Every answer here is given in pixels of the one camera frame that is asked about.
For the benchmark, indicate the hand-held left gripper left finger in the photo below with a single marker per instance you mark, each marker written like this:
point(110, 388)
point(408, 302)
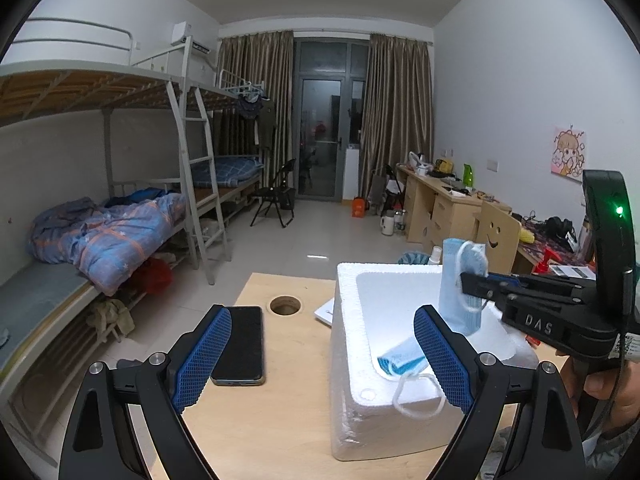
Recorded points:
point(200, 360)

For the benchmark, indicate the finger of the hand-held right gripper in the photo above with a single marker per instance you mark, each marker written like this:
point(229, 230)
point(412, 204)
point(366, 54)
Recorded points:
point(480, 286)
point(505, 279)

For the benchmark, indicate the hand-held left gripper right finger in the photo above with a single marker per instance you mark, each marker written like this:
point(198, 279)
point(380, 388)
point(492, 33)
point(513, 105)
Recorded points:
point(445, 360)

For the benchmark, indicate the blue face mask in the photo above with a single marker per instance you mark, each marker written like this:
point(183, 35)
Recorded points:
point(452, 285)
point(400, 360)

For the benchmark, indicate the white foam box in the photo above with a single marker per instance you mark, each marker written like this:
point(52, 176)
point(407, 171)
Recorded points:
point(350, 410)

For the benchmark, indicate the person's right hand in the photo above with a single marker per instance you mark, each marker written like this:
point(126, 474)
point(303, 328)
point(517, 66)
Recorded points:
point(627, 390)

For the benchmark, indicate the black smartphone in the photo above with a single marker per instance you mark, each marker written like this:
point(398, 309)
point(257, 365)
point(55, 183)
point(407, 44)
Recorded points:
point(240, 345)

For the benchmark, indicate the wooden chair with smiley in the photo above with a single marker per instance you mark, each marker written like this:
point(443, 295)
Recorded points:
point(495, 235)

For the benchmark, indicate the yellow cloth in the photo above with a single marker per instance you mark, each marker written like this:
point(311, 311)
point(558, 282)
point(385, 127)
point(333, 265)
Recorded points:
point(526, 235)

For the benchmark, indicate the printed paper sheet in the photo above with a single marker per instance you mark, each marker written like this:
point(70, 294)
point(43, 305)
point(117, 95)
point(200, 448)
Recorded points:
point(575, 271)

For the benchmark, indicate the blue waste basket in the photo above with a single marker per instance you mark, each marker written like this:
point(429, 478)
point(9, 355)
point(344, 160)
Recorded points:
point(412, 258)

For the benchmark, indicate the black headphones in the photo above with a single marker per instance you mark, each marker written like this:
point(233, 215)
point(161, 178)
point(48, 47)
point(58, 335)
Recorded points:
point(557, 225)

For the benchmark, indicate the wooden desk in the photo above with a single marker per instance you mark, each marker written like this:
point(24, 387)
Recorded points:
point(450, 215)

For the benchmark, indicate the red clothes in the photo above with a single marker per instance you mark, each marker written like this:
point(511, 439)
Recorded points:
point(152, 277)

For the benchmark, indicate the beige cloth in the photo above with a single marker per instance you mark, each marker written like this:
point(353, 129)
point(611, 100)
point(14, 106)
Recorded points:
point(112, 317)

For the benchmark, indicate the green bottle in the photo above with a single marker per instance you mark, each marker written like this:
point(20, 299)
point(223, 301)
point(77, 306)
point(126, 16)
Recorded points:
point(468, 176)

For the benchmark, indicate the white thermos jug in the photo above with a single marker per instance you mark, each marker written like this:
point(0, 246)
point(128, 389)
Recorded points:
point(388, 224)

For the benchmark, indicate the yellow box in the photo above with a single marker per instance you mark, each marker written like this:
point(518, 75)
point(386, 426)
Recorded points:
point(444, 166)

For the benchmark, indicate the grey folding chair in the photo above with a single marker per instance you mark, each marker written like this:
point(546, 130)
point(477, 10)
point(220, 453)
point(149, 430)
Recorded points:
point(382, 187)

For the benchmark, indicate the orange container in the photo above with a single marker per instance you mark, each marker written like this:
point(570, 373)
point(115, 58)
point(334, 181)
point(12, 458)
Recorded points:
point(359, 208)

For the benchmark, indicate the blue orange plaid blanket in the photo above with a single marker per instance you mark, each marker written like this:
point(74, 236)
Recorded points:
point(110, 235)

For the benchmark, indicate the grey mattress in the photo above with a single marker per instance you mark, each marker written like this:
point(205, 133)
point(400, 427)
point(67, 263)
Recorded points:
point(35, 305)

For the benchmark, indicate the white metal bunk bed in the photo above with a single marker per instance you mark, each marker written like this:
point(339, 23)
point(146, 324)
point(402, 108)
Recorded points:
point(235, 91)
point(195, 185)

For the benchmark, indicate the black folding chair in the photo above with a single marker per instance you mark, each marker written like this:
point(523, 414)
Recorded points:
point(274, 195)

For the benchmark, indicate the blue plaid mattress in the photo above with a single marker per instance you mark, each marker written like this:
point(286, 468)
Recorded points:
point(230, 167)

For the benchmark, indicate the brown curtain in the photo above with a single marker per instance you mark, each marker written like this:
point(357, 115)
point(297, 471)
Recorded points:
point(260, 70)
point(395, 110)

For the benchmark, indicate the glass balcony door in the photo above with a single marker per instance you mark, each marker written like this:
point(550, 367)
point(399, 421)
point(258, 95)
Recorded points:
point(325, 110)

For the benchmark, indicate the hanging dark clothes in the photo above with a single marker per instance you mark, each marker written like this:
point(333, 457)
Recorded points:
point(265, 120)

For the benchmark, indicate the white air conditioner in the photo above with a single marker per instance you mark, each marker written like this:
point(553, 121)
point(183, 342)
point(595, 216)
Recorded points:
point(187, 35)

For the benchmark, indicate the white wall socket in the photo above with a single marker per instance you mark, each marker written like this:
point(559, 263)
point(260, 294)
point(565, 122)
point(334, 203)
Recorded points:
point(493, 164)

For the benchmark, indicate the cartoon wall poster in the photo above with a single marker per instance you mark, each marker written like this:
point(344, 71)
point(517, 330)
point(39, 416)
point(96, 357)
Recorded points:
point(570, 152)

